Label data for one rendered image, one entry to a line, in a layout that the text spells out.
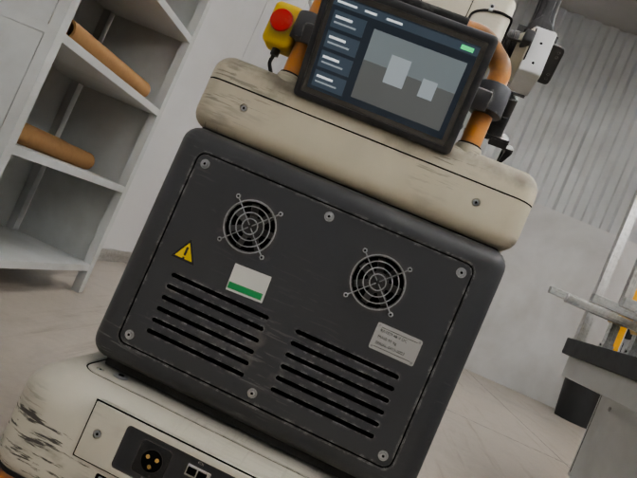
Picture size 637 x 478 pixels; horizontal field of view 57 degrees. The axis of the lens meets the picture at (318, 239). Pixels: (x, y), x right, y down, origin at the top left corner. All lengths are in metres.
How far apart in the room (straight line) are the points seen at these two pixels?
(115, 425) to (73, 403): 0.07
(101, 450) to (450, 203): 0.60
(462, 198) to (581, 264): 7.63
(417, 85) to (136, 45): 2.22
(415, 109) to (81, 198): 2.20
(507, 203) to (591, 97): 8.05
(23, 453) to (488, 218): 0.74
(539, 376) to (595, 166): 2.88
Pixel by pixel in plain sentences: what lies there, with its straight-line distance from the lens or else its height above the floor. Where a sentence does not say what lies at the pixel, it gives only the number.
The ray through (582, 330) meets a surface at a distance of 3.08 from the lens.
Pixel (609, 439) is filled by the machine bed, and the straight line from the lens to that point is 2.97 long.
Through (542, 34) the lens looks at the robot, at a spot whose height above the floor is 1.21.
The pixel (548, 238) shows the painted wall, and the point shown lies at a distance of 8.39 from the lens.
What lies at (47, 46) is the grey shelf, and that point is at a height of 0.83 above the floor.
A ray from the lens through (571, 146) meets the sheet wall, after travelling 8.68.
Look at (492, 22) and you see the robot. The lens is 1.36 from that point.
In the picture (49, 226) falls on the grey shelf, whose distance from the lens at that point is 2.96.
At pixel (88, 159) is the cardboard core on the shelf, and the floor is 0.56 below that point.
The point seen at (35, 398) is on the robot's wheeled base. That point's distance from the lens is 0.95.
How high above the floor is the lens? 0.57
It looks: 2 degrees up
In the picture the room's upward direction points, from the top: 24 degrees clockwise
